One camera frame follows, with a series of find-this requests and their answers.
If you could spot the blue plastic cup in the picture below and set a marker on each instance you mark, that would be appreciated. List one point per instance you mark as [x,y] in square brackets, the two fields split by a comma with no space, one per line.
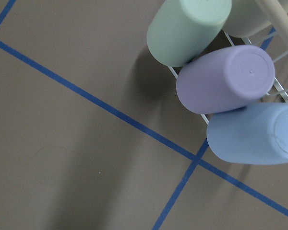
[256,134]

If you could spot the white wire cup rack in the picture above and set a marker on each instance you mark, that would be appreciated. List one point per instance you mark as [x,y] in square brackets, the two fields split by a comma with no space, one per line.
[234,76]

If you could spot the green plastic cup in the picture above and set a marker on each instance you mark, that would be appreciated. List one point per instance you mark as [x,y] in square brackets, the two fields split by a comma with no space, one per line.
[182,29]

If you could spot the purple plastic cup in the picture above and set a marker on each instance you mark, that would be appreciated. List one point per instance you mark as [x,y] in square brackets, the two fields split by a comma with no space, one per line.
[225,79]

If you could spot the beige plastic cup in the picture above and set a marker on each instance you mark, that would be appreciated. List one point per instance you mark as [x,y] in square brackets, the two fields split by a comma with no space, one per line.
[248,17]

